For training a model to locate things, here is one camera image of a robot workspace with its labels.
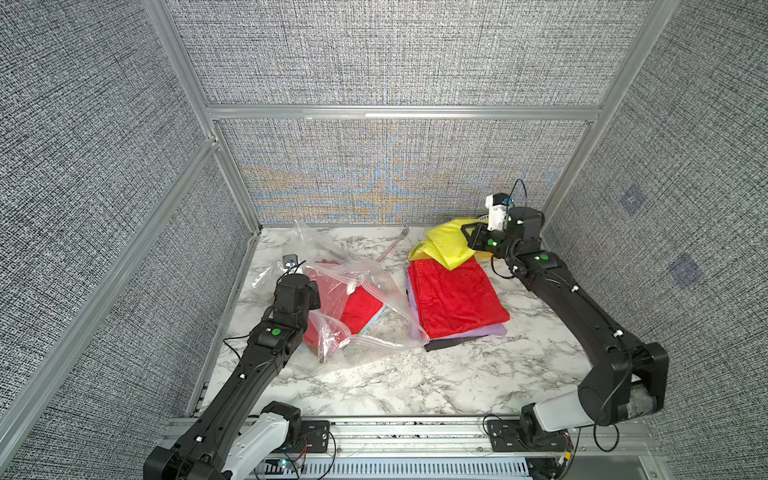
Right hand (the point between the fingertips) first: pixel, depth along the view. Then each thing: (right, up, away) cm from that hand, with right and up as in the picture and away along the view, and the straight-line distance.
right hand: (465, 218), depth 79 cm
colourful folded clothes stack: (-33, -25, +4) cm, 41 cm away
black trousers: (-2, -35, +9) cm, 36 cm away
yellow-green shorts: (-5, -7, 0) cm, 8 cm away
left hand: (-42, -16, 0) cm, 45 cm away
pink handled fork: (-13, 0, +39) cm, 41 cm away
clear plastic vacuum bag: (-19, -33, +14) cm, 40 cm away
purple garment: (+11, -31, +9) cm, 35 cm away
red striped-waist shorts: (0, -24, +11) cm, 26 cm away
